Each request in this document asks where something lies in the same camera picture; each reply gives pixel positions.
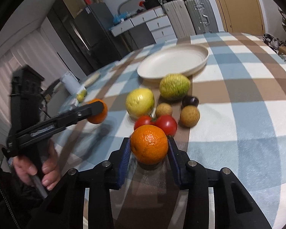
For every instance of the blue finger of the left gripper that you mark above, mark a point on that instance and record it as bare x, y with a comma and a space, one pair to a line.
62, 121

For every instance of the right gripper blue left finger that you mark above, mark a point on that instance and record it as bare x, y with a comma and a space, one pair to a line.
120, 162

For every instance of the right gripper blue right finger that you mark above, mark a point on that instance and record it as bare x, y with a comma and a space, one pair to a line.
178, 160

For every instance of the small orange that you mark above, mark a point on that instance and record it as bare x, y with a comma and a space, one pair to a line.
99, 118

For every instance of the large orange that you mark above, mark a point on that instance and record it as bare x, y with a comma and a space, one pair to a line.
149, 144

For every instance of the red tomato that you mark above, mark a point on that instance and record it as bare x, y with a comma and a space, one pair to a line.
168, 124
144, 120

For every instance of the yellow lemon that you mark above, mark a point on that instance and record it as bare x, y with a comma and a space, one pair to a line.
140, 102

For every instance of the small brown longan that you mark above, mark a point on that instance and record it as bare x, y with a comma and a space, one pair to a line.
163, 109

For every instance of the dark purple plum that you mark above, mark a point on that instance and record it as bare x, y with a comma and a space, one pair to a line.
190, 101

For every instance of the green yellow citrus fruit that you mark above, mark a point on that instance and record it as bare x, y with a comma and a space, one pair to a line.
174, 86

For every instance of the person's left hand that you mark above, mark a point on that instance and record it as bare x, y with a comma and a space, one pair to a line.
25, 168

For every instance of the small green lime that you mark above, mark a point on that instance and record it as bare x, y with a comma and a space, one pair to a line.
81, 95

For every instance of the small side plate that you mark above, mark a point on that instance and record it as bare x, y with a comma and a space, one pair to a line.
91, 79

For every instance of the white kettle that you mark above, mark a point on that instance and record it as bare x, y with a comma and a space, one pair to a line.
70, 82

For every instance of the checked tablecloth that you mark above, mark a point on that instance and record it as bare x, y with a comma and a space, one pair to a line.
242, 126

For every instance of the white curtain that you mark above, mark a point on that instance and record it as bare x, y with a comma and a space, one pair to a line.
35, 52

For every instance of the black refrigerator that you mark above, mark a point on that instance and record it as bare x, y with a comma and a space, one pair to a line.
94, 24

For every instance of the tall black cabinet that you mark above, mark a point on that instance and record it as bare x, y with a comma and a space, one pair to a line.
63, 38

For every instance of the beige round plate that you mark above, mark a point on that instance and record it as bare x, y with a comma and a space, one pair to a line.
185, 59

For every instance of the white drawer desk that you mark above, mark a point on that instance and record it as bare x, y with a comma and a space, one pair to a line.
155, 21

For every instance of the beige suitcase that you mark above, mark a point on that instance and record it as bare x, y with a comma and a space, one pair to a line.
179, 18

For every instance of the silver suitcase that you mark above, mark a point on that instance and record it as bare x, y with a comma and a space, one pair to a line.
202, 16

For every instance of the wooden door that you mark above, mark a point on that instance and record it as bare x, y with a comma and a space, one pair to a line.
241, 16

